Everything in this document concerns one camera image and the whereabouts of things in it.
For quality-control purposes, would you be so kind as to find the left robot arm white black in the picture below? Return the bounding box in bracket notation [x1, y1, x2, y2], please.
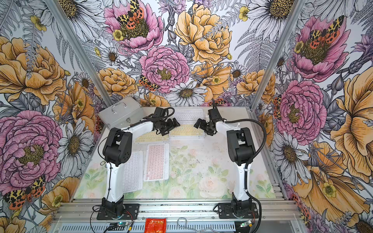
[100, 107, 180, 219]

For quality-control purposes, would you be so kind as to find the right aluminium frame post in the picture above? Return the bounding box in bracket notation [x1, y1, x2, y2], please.
[250, 0, 306, 111]

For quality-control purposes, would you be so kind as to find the white keyboard near left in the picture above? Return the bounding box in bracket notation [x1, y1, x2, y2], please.
[123, 151, 143, 193]

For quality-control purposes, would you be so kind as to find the white keyboard far centre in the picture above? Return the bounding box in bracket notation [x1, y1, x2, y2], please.
[173, 109, 204, 124]

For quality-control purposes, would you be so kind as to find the red packet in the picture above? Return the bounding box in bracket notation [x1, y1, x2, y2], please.
[144, 218, 167, 233]

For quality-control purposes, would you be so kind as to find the white keyboard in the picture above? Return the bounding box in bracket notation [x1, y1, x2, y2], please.
[123, 151, 143, 193]
[173, 109, 204, 124]

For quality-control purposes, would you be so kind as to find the aluminium frame post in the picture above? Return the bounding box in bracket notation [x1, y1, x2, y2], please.
[250, 0, 306, 111]
[46, 1, 114, 106]

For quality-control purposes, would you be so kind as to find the yellow keyboard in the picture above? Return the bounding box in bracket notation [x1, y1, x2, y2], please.
[169, 124, 206, 140]
[135, 132, 170, 144]

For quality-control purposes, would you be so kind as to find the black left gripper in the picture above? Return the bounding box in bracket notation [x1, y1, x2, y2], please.
[157, 118, 180, 136]

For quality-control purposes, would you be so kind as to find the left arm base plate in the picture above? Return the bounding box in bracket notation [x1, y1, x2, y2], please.
[96, 203, 140, 220]

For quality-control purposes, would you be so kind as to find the black corrugated cable right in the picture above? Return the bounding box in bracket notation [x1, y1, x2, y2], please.
[211, 98, 268, 233]

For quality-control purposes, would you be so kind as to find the left aluminium frame post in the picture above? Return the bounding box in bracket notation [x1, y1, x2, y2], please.
[46, 1, 114, 106]

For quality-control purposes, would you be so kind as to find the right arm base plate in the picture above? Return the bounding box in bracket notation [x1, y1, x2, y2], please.
[217, 203, 259, 219]

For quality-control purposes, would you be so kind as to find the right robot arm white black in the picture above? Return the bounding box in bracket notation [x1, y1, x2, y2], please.
[194, 107, 256, 218]

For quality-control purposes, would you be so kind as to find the aluminium front rail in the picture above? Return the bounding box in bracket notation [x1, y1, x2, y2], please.
[53, 199, 301, 223]

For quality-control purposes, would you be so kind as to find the silver metal case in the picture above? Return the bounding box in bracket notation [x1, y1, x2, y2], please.
[99, 97, 145, 129]

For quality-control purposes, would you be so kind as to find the pink keyboard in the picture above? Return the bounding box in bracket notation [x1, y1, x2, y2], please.
[143, 143, 170, 182]

